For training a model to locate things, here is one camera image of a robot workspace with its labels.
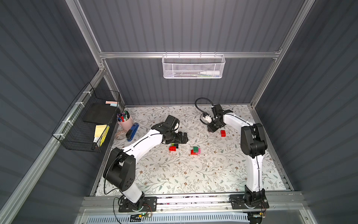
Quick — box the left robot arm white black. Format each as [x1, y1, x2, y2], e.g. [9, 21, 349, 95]
[103, 115, 188, 204]

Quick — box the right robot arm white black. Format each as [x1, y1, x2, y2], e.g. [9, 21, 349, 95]
[204, 104, 268, 209]

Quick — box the blue stapler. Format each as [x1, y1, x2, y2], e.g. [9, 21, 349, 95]
[126, 123, 139, 141]

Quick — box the white marker in basket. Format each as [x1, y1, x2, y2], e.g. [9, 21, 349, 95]
[200, 71, 221, 77]

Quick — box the pink pen cup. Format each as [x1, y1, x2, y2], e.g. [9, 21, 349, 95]
[117, 117, 134, 131]

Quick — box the round tape roll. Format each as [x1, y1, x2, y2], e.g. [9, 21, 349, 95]
[115, 130, 127, 140]

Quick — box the yellow sticky note pad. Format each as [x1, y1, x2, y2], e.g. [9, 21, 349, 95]
[93, 125, 110, 147]

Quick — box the black notebook in basket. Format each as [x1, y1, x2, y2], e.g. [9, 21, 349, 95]
[83, 104, 117, 125]

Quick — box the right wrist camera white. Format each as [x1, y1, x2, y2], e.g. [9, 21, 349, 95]
[200, 113, 213, 125]

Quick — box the black cable loop right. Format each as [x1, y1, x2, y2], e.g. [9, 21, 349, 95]
[194, 97, 215, 121]

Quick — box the white wire mesh basket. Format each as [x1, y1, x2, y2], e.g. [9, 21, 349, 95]
[162, 54, 226, 79]

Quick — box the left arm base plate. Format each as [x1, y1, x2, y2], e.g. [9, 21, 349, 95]
[117, 197, 158, 212]

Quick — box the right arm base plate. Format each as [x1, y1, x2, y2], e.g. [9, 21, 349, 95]
[229, 194, 270, 210]

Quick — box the black wire wall basket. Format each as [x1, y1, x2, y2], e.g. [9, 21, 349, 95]
[52, 83, 122, 153]

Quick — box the aluminium rail front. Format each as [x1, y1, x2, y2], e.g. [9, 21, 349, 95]
[79, 191, 307, 214]

